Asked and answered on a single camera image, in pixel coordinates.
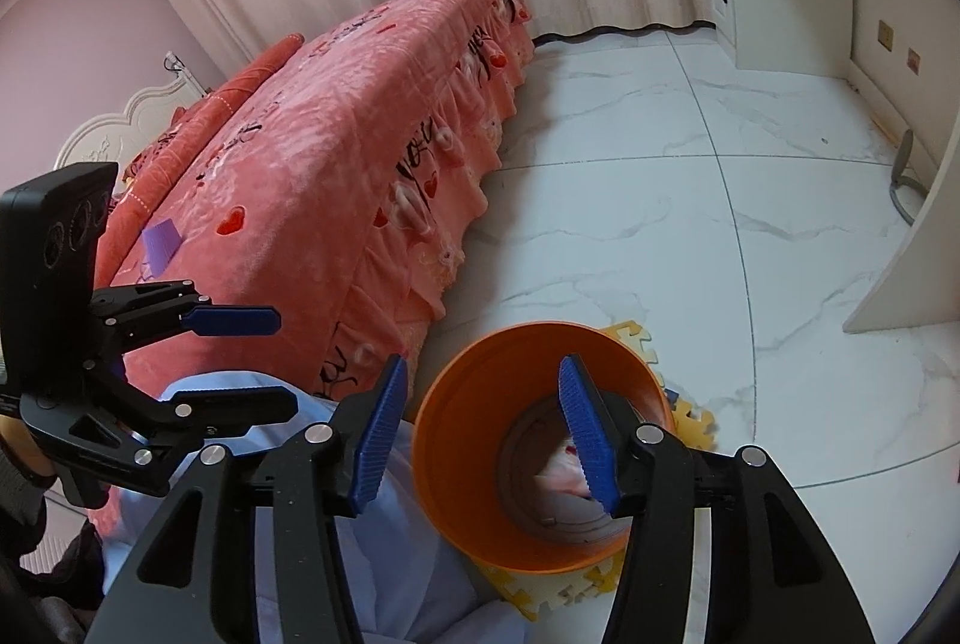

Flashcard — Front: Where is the purple plastic dustpan piece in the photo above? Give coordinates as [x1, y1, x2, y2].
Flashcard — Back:
[140, 220, 182, 281]

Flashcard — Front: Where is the left forearm grey cuff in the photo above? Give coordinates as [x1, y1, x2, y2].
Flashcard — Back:
[0, 442, 55, 564]

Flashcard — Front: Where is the orange trash bucket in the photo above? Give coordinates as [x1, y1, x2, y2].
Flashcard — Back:
[412, 322, 675, 574]

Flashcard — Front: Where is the left hand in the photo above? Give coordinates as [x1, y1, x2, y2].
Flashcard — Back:
[0, 415, 57, 480]

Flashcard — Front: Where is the folded red quilt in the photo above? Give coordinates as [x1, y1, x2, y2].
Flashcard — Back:
[94, 33, 304, 288]

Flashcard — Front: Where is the light blue trousers leg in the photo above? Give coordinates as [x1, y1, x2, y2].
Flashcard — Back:
[96, 369, 542, 644]

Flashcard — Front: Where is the pink heart bedspread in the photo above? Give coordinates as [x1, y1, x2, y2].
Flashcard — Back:
[89, 0, 537, 540]

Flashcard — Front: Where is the white carved headboard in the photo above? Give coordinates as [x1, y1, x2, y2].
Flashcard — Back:
[53, 50, 205, 194]

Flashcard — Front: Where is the white desk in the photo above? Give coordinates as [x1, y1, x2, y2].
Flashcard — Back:
[711, 0, 958, 334]

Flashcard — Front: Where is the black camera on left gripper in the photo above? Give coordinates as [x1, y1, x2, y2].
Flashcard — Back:
[2, 161, 119, 412]

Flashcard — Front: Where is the grey coiled cable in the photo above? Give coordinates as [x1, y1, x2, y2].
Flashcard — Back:
[886, 127, 938, 228]

